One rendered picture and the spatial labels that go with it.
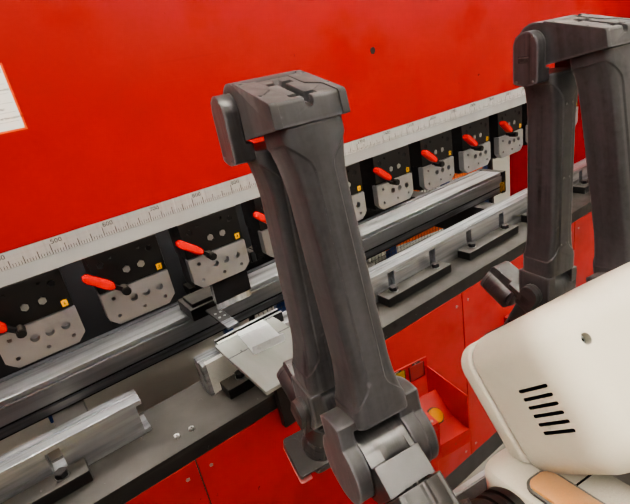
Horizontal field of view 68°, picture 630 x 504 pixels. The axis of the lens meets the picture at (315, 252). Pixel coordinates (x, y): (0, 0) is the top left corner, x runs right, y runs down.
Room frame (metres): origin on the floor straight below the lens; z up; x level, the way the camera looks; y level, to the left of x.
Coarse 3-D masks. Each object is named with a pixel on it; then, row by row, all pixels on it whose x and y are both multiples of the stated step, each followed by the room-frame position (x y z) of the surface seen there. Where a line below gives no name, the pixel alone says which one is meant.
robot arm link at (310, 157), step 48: (240, 96) 0.46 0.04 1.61; (288, 96) 0.43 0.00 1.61; (336, 96) 0.43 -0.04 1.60; (288, 144) 0.41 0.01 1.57; (336, 144) 0.42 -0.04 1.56; (288, 192) 0.44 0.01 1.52; (336, 192) 0.41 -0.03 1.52; (336, 240) 0.40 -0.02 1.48; (336, 288) 0.39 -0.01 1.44; (336, 336) 0.39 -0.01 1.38; (336, 384) 0.41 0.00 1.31; (384, 384) 0.38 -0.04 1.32; (336, 432) 0.36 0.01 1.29; (432, 432) 0.38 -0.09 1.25
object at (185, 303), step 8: (208, 288) 1.33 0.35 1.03; (184, 296) 1.30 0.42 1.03; (192, 296) 1.29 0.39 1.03; (200, 296) 1.28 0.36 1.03; (208, 296) 1.27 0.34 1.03; (184, 304) 1.27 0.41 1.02; (192, 304) 1.24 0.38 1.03; (200, 304) 1.25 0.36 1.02; (208, 304) 1.25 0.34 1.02; (184, 312) 1.28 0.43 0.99; (192, 312) 1.22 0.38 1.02; (200, 312) 1.24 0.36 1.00; (208, 312) 1.23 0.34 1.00; (216, 312) 1.22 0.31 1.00; (224, 312) 1.21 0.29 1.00; (216, 320) 1.18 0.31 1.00; (224, 320) 1.16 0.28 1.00; (232, 320) 1.15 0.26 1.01
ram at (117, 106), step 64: (0, 0) 0.93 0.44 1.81; (64, 0) 0.98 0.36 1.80; (128, 0) 1.04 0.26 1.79; (192, 0) 1.11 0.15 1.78; (256, 0) 1.19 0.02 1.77; (320, 0) 1.29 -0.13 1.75; (384, 0) 1.40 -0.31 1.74; (448, 0) 1.54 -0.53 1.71; (512, 0) 1.71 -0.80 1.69; (576, 0) 1.93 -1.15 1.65; (64, 64) 0.96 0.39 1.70; (128, 64) 1.02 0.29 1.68; (192, 64) 1.09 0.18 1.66; (256, 64) 1.17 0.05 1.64; (320, 64) 1.27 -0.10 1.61; (384, 64) 1.39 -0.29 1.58; (448, 64) 1.53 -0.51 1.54; (512, 64) 1.71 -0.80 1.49; (64, 128) 0.94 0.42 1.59; (128, 128) 1.00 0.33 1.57; (192, 128) 1.07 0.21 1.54; (384, 128) 1.37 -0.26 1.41; (448, 128) 1.52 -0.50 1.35; (0, 192) 0.87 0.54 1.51; (64, 192) 0.92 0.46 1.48; (128, 192) 0.98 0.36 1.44; (256, 192) 1.13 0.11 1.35; (64, 256) 0.90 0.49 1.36
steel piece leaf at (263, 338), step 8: (264, 328) 1.08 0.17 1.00; (272, 328) 1.07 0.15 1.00; (248, 336) 1.06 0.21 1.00; (256, 336) 1.05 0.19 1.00; (264, 336) 1.04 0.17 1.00; (272, 336) 1.03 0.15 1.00; (280, 336) 1.00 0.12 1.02; (248, 344) 1.02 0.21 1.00; (256, 344) 1.01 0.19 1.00; (264, 344) 0.98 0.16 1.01; (272, 344) 0.99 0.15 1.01; (256, 352) 0.97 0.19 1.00
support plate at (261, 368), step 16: (272, 320) 1.12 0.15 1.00; (288, 336) 1.02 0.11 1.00; (224, 352) 1.01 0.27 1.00; (272, 352) 0.97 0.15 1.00; (288, 352) 0.95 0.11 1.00; (240, 368) 0.93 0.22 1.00; (256, 368) 0.91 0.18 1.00; (272, 368) 0.90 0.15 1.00; (256, 384) 0.86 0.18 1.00; (272, 384) 0.84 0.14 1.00
